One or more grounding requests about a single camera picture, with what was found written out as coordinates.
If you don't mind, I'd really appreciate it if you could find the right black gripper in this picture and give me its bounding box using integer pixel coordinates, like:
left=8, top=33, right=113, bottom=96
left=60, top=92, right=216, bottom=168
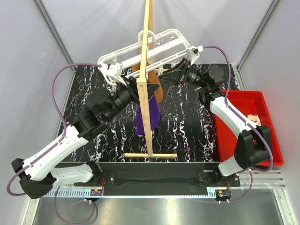
left=158, top=58, right=209, bottom=90

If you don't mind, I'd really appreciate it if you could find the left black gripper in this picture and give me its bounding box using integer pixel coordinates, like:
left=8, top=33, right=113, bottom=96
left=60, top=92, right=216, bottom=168
left=105, top=75, right=160, bottom=121

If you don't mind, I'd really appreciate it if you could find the orange brown sock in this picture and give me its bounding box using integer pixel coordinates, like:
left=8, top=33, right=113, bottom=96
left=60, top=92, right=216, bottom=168
left=131, top=63, right=164, bottom=104

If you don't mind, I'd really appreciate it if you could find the purple sock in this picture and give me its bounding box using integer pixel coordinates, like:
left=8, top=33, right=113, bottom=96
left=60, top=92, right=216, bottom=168
left=135, top=96, right=161, bottom=136

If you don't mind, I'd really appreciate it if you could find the wooden hanger stand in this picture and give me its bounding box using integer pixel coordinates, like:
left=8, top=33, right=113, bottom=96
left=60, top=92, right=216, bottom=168
left=124, top=0, right=177, bottom=158

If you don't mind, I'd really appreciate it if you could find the white plastic clip hanger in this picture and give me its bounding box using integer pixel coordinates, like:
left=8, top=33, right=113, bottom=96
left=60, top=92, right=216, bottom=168
left=97, top=29, right=203, bottom=93

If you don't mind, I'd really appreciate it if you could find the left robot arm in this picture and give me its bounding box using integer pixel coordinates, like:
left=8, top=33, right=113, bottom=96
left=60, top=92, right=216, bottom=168
left=12, top=77, right=139, bottom=199

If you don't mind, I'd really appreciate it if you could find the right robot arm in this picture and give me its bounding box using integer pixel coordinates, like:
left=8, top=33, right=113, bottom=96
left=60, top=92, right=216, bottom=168
left=158, top=58, right=273, bottom=186

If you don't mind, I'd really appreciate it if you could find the black marble pattern mat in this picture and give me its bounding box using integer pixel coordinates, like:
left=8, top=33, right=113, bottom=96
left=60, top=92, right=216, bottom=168
left=64, top=66, right=237, bottom=162

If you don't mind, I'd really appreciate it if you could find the red plastic tray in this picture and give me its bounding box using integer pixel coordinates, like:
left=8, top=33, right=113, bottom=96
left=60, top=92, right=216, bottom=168
left=215, top=90, right=284, bottom=166

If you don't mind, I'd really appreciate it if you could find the pink patterned sock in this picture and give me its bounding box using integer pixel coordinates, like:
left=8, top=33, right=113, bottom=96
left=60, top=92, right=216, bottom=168
left=247, top=114, right=261, bottom=126

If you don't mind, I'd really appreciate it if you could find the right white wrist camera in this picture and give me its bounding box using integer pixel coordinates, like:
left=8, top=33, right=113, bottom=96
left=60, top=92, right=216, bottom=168
left=188, top=45, right=203, bottom=64

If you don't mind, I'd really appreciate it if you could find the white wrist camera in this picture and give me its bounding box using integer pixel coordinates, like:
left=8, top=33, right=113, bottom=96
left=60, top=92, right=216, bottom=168
left=101, top=63, right=124, bottom=91
left=188, top=45, right=203, bottom=64

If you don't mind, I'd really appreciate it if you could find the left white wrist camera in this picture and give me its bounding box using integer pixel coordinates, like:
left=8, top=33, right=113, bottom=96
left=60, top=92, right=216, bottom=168
left=101, top=63, right=124, bottom=91

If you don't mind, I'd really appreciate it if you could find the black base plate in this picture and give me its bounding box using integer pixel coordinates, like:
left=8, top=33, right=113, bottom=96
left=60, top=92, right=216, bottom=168
left=75, top=162, right=240, bottom=197

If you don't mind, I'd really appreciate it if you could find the white slotted cable duct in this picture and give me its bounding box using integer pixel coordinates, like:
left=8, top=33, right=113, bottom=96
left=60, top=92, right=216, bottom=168
left=45, top=188, right=91, bottom=198

